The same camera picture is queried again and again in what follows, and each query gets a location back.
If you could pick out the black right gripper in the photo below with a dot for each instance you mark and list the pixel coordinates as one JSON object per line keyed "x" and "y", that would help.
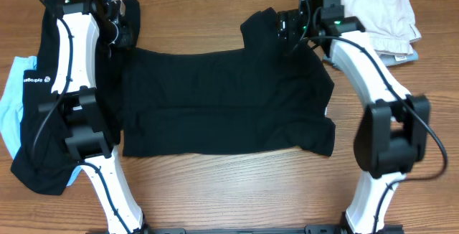
{"x": 290, "y": 25}

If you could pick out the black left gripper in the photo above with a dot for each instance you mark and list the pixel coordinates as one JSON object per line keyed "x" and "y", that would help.
{"x": 126, "y": 33}

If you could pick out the black t-shirt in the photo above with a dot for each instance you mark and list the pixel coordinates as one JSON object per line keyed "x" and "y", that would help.
{"x": 262, "y": 97}

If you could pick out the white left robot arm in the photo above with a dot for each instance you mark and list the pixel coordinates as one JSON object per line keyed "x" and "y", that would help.
{"x": 89, "y": 31}

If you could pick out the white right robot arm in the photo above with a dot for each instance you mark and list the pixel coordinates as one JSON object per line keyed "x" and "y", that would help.
{"x": 392, "y": 135}

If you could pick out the folded beige shorts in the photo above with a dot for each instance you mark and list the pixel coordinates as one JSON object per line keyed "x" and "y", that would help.
{"x": 390, "y": 24}

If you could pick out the folded teal shirt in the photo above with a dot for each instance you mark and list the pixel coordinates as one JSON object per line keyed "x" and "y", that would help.
{"x": 392, "y": 60}

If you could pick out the light blue garment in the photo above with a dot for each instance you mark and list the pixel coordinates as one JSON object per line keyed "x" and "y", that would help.
{"x": 12, "y": 104}

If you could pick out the black garment pile with logo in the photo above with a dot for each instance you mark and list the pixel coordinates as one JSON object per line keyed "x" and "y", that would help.
{"x": 52, "y": 169}

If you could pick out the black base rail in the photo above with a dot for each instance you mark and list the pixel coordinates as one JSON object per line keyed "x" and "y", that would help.
{"x": 244, "y": 230}

